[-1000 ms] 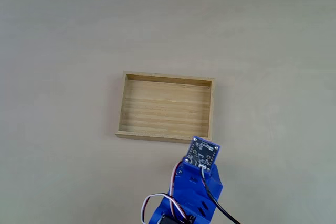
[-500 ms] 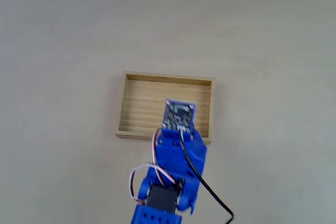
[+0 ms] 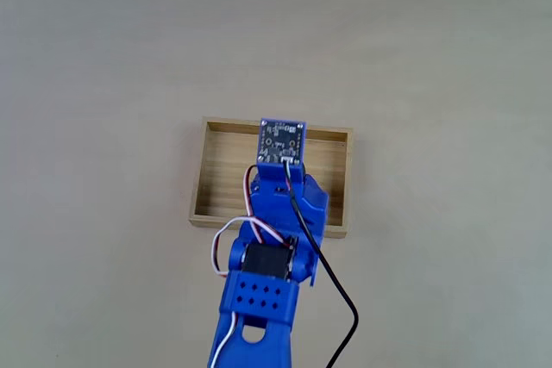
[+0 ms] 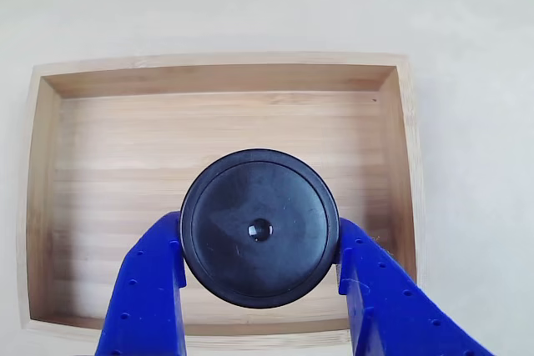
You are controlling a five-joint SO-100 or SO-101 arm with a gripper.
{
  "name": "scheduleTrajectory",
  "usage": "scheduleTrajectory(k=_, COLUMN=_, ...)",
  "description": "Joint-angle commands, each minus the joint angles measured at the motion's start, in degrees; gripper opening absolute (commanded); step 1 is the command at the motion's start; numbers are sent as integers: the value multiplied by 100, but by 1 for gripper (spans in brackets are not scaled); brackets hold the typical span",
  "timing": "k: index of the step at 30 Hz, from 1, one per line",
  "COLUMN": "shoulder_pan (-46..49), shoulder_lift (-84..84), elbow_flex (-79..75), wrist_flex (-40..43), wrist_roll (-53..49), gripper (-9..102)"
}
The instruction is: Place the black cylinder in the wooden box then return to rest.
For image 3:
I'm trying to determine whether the white red servo cable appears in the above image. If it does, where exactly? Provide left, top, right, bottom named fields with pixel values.
left=212, top=164, right=296, bottom=278

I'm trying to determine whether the camera circuit board, blue mount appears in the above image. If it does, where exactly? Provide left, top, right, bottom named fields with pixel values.
left=255, top=116, right=309, bottom=170

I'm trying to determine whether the black camera cable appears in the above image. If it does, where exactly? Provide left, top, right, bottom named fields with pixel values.
left=284, top=159, right=361, bottom=368

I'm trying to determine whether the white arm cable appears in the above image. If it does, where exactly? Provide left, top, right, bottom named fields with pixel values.
left=214, top=310, right=239, bottom=368

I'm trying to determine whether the wooden box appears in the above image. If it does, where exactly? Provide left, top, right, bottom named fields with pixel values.
left=188, top=115, right=354, bottom=240

